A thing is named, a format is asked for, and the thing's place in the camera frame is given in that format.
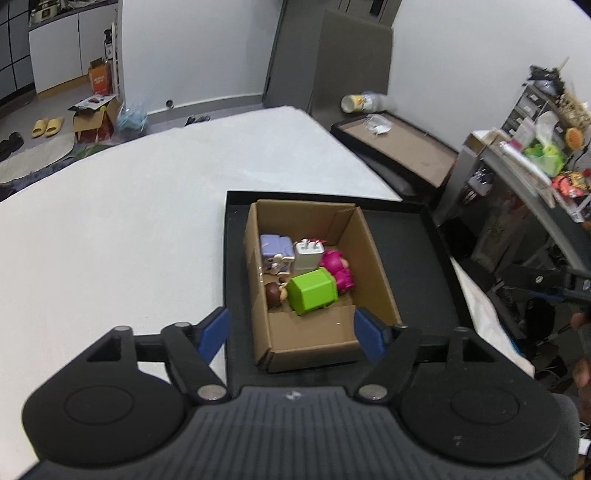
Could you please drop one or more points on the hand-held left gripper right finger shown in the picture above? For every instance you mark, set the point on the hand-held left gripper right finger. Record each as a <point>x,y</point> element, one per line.
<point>369,333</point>

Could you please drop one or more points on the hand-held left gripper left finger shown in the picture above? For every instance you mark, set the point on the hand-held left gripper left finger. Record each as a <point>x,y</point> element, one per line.
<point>213,333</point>

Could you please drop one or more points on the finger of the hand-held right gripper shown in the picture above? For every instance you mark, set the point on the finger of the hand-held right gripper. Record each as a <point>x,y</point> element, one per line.
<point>538,279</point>

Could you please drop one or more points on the brown cardboard box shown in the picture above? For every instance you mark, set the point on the brown cardboard box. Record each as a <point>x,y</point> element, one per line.
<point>323,332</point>

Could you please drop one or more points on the pink hooded figurine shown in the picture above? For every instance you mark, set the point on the pink hooded figurine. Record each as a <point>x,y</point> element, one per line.
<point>339,272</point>

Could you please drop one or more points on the green cube toy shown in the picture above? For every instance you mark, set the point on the green cube toy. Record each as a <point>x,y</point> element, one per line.
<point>311,290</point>

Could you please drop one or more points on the small brown-haired doll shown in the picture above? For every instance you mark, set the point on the small brown-haired doll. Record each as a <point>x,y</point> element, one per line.
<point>275,293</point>

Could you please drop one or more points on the black shallow tray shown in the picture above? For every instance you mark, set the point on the black shallow tray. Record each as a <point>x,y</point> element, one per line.
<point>415,258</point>

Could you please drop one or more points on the white toy block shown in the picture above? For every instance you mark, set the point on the white toy block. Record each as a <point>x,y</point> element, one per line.
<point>307,258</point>

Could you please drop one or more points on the person's right hand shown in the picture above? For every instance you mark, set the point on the person's right hand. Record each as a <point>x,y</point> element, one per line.
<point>582,374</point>

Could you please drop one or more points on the purple toy block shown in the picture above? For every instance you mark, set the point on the purple toy block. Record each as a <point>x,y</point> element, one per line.
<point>274,247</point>

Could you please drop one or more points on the grey metal shelf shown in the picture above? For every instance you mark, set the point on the grey metal shelf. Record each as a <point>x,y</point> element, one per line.
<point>517,170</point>

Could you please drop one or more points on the green plastic bag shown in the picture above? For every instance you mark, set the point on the green plastic bag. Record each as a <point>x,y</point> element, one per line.
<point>547,159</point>

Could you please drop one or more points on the large brown-lined black tray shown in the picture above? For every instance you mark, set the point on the large brown-lined black tray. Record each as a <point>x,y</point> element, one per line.
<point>401,152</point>

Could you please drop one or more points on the white plastic bag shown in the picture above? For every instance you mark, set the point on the white plastic bag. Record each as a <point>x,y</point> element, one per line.
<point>377,124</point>

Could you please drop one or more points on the blue plastic bag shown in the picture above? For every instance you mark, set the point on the blue plastic bag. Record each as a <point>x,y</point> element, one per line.
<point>131,119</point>

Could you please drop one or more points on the plastic bottle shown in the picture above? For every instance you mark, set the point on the plastic bottle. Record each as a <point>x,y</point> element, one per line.
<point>362,102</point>

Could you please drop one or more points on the open floor cardboard box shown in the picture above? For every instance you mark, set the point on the open floor cardboard box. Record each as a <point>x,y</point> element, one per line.
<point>90,122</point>

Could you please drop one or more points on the round pale rug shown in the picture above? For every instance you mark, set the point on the round pale rug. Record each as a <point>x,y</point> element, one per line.
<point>32,161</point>

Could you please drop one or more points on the yellow slipper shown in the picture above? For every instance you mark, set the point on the yellow slipper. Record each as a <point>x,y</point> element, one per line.
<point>39,128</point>
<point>55,126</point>

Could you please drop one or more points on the grey upright board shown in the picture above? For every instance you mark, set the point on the grey upright board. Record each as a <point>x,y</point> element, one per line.
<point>351,60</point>

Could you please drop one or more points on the black slipper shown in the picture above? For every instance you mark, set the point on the black slipper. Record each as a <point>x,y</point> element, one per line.
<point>6,148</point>
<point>15,139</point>

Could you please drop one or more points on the orange carton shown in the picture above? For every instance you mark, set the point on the orange carton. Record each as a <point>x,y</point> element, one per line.
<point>100,78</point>

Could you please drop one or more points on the white cabinet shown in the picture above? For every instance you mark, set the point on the white cabinet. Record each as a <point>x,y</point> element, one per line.
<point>60,50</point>

